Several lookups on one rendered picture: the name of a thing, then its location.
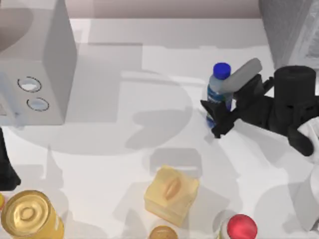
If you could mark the round brown bread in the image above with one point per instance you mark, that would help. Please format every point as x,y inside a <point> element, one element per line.
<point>163,233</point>

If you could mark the red and yellow can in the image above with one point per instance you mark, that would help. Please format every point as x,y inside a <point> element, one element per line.
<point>1,201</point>

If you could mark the red capped white bottle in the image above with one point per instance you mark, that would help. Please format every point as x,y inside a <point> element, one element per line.
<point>241,226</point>

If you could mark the blue capped water bottle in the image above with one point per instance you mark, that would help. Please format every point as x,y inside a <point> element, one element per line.
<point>216,87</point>

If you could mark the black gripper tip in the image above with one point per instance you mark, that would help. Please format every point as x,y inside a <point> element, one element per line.
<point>6,169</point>

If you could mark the large microwave knob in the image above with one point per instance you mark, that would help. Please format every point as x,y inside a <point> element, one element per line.
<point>29,84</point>

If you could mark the pale microwave oven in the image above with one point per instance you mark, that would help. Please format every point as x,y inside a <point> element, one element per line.
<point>57,49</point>

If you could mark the small microwave knob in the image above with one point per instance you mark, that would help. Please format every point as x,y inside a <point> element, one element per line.
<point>38,104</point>

